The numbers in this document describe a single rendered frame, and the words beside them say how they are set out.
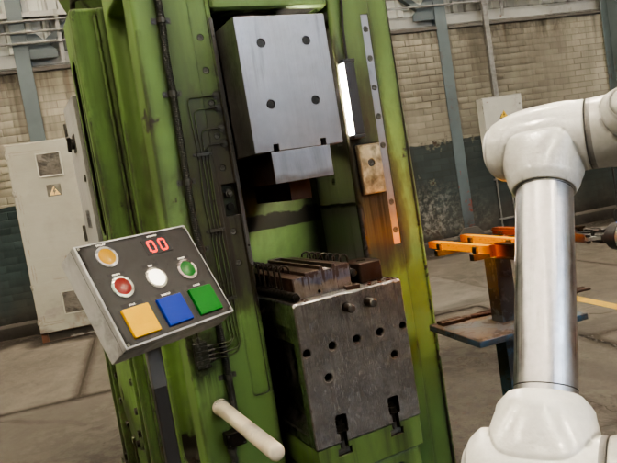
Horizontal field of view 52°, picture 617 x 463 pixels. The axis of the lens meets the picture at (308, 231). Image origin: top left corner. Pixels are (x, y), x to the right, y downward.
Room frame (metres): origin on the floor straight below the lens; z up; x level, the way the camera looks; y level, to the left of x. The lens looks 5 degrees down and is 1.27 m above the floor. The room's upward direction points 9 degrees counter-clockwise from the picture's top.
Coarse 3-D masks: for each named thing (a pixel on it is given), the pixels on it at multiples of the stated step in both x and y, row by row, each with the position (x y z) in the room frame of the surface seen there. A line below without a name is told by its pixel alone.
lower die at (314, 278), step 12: (276, 264) 2.24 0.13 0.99; (288, 264) 2.15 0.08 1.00; (300, 264) 2.07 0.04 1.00; (336, 264) 1.99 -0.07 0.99; (276, 276) 2.02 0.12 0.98; (288, 276) 1.98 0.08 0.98; (300, 276) 1.94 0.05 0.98; (312, 276) 1.93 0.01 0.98; (324, 276) 1.95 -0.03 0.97; (336, 276) 1.97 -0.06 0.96; (348, 276) 1.98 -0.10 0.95; (288, 288) 1.93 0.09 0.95; (300, 288) 1.91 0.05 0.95; (312, 288) 1.93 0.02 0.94; (324, 288) 1.94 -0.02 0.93; (336, 288) 1.96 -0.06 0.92
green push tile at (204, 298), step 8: (192, 288) 1.61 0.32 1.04; (200, 288) 1.63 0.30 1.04; (208, 288) 1.64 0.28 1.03; (192, 296) 1.60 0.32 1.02; (200, 296) 1.61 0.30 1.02; (208, 296) 1.63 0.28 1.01; (216, 296) 1.64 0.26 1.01; (200, 304) 1.59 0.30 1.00; (208, 304) 1.61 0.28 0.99; (216, 304) 1.63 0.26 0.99; (200, 312) 1.58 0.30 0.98; (208, 312) 1.60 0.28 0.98
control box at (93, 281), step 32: (96, 256) 1.51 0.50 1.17; (128, 256) 1.56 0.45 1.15; (160, 256) 1.62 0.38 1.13; (192, 256) 1.69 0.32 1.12; (96, 288) 1.45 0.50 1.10; (160, 288) 1.56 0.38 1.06; (96, 320) 1.46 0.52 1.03; (160, 320) 1.50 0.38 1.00; (192, 320) 1.56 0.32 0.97; (128, 352) 1.42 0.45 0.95
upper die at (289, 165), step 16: (256, 160) 2.01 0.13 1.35; (272, 160) 1.90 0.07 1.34; (288, 160) 1.92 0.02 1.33; (304, 160) 1.95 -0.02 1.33; (320, 160) 1.97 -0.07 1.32; (240, 176) 2.17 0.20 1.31; (256, 176) 2.03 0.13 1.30; (272, 176) 1.92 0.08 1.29; (288, 176) 1.92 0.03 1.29; (304, 176) 1.94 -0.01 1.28; (320, 176) 1.97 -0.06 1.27
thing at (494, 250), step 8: (432, 248) 2.14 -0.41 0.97; (448, 248) 2.05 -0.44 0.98; (456, 248) 2.00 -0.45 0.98; (464, 248) 1.96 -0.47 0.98; (480, 248) 1.88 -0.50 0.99; (488, 248) 1.84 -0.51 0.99; (496, 248) 1.81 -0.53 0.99; (504, 248) 1.78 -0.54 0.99; (512, 248) 1.75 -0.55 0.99; (496, 256) 1.81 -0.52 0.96; (504, 256) 1.78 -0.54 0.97; (512, 256) 1.75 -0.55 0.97
